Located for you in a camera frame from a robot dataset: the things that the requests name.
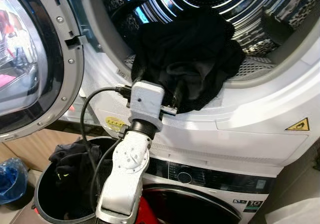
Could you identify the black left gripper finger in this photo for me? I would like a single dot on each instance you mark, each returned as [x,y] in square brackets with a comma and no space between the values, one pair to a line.
[179,95]

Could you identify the black garment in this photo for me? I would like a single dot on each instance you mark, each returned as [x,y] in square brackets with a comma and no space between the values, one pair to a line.
[195,54]

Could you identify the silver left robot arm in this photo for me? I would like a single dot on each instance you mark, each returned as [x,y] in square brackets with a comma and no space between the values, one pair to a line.
[127,169]

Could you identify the white washing machine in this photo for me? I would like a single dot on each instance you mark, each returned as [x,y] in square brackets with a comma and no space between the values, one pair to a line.
[250,184]

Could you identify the black clothes with green marks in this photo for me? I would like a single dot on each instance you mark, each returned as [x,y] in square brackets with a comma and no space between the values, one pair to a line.
[70,164]

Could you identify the black washer control knob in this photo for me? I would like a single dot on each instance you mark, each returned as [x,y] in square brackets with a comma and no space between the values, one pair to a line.
[185,177]

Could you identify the white tumble dryer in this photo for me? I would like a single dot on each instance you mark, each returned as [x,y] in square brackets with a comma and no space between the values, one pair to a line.
[240,129]

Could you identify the grey lint filter grille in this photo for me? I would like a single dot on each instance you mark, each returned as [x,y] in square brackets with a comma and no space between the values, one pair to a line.
[255,68]

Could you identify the black drum paddle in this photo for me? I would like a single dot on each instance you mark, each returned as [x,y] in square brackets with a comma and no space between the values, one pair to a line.
[277,27]

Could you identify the washer warranty sticker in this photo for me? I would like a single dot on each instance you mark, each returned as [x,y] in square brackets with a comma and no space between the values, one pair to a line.
[252,205]

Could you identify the round grey dryer door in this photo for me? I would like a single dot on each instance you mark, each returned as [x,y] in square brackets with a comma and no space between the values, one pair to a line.
[30,59]

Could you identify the black laundry basket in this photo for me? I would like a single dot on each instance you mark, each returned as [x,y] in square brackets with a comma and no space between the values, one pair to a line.
[47,204]

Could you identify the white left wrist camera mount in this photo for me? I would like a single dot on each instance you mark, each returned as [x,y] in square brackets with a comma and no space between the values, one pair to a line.
[146,102]

